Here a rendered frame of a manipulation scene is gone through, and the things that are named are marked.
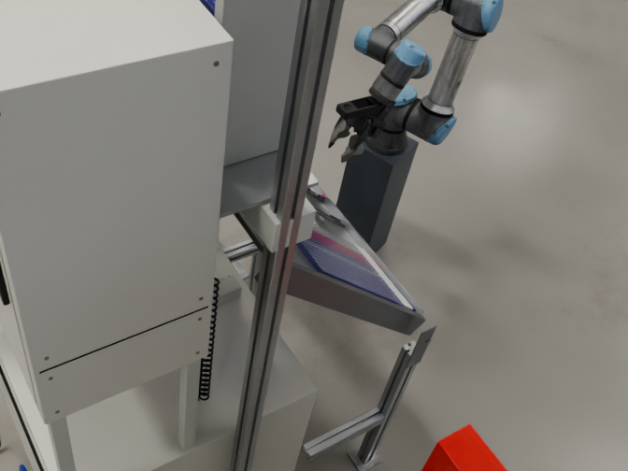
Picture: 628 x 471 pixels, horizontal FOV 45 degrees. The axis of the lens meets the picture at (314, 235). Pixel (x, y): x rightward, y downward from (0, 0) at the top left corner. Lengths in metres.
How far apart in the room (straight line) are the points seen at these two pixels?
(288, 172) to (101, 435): 0.93
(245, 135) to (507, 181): 2.49
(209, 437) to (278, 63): 0.97
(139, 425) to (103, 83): 1.09
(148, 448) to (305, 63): 1.09
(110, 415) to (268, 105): 0.93
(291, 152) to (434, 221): 2.22
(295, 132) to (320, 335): 1.77
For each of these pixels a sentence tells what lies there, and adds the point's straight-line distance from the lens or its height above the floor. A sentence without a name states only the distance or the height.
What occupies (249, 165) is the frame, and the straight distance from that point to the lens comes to 1.29.
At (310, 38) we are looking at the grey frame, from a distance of 0.99.
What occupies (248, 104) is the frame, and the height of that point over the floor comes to 1.51.
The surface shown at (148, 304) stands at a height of 1.24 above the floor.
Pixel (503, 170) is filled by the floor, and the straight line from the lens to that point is 3.68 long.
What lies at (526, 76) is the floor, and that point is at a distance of 4.39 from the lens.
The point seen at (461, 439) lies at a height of 0.78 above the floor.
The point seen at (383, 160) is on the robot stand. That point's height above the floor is 0.55.
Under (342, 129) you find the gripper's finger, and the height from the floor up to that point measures 0.96.
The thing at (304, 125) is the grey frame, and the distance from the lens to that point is 1.08.
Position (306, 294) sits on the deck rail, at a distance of 1.52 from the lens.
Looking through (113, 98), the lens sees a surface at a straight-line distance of 0.95.
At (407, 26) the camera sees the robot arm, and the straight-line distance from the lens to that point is 2.24.
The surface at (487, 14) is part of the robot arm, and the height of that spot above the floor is 1.15.
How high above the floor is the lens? 2.26
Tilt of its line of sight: 47 degrees down
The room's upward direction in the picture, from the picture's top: 13 degrees clockwise
